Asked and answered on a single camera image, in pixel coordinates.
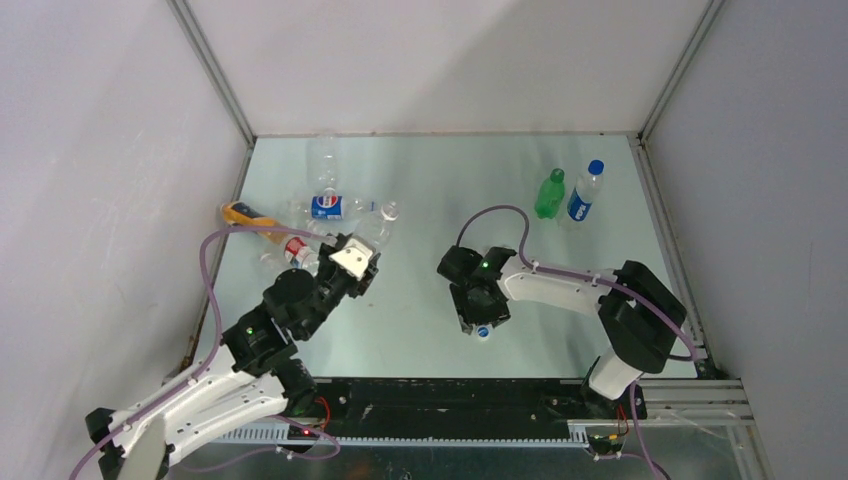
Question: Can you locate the white bottle cap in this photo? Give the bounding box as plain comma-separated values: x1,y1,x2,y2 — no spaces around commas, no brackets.
474,325,491,340

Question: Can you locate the white cable duct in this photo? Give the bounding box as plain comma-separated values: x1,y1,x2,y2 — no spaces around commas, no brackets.
213,422,589,448

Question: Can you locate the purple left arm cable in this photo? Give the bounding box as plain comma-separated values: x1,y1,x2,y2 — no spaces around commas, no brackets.
68,225,342,480

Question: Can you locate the clear bottle with blue label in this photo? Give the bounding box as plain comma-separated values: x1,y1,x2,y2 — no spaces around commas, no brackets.
287,195,378,221

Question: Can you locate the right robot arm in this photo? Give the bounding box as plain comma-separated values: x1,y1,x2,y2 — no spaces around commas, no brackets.
437,246,687,418

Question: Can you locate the blue bottle cap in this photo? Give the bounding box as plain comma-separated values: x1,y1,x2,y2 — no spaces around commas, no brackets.
587,159,605,178

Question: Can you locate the orange bottle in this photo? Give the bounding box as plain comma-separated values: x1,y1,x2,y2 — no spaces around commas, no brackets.
219,201,290,245

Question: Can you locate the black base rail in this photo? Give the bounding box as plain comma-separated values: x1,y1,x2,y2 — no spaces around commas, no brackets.
283,377,629,439

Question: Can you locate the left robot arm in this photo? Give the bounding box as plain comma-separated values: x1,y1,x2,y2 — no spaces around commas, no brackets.
85,234,382,479

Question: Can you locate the green plastic bottle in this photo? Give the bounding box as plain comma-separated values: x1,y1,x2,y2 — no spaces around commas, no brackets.
534,176,565,219

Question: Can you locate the clear bottle with red ring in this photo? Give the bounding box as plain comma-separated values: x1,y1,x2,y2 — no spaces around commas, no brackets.
259,232,320,275

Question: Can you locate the clear ribbed plastic bottle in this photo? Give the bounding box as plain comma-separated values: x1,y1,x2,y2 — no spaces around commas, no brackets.
353,201,400,252

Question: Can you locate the green bottle cap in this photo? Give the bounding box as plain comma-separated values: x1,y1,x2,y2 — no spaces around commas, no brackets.
549,168,565,184

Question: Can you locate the clear crushed plastic bottle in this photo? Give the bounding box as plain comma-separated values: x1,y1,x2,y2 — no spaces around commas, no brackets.
566,167,604,223

